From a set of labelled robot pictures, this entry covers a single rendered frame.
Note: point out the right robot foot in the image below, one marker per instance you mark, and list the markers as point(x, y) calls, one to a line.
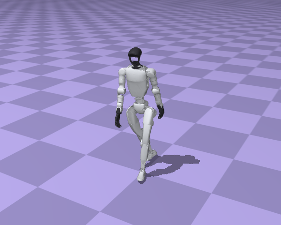
point(151, 155)

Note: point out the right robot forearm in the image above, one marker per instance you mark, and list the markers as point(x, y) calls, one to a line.
point(120, 102)

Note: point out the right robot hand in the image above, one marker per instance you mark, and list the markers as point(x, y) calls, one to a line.
point(117, 118)

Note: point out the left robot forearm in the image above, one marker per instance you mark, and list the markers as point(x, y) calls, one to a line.
point(158, 100)

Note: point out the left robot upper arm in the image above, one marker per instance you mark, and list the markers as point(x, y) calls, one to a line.
point(151, 73)

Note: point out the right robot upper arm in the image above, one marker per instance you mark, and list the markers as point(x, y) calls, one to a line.
point(122, 81)

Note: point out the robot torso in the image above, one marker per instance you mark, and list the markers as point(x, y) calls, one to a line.
point(138, 84)

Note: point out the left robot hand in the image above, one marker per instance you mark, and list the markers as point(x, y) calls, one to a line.
point(161, 111)

